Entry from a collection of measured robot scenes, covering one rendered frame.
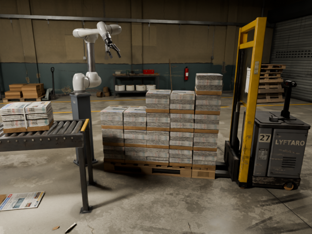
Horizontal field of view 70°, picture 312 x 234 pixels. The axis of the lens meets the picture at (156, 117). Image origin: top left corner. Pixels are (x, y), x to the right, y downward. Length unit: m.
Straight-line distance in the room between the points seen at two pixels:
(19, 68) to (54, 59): 1.33
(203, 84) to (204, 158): 0.91
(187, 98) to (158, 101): 0.35
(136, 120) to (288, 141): 1.72
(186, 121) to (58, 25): 7.68
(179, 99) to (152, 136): 0.57
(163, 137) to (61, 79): 7.30
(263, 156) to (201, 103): 0.90
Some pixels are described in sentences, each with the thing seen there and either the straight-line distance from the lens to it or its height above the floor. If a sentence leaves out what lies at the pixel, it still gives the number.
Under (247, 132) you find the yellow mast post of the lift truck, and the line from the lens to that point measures 2.59.
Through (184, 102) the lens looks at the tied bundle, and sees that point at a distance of 2.62.
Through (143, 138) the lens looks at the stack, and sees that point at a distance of 2.78.
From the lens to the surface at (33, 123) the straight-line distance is 2.33.
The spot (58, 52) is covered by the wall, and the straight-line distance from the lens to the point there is 9.56.
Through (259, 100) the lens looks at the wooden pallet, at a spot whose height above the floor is 0.10.
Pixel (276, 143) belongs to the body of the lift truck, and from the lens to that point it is 2.77.
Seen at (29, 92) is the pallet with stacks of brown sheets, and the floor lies 0.33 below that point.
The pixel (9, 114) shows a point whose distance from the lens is 2.36.
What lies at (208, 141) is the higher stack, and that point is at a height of 0.50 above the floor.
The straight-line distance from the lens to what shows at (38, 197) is 2.83.
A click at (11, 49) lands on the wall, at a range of 10.04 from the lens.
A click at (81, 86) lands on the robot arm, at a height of 1.11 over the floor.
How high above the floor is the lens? 1.46
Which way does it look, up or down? 15 degrees down
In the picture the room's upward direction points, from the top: straight up
